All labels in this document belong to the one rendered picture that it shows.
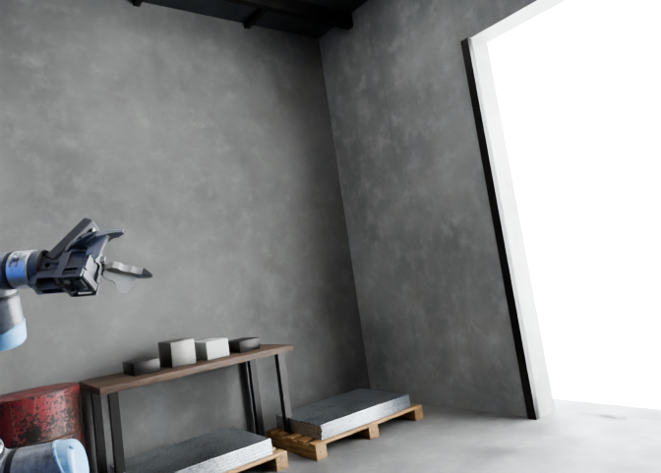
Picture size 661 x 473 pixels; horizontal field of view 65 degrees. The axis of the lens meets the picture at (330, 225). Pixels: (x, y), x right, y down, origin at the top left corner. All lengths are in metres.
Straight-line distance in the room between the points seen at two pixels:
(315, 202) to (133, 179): 2.01
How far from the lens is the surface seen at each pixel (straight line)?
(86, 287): 1.09
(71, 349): 4.77
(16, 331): 1.22
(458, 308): 5.05
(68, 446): 1.40
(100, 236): 1.05
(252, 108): 5.80
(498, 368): 4.93
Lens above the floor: 1.36
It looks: 6 degrees up
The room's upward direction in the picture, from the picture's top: 8 degrees counter-clockwise
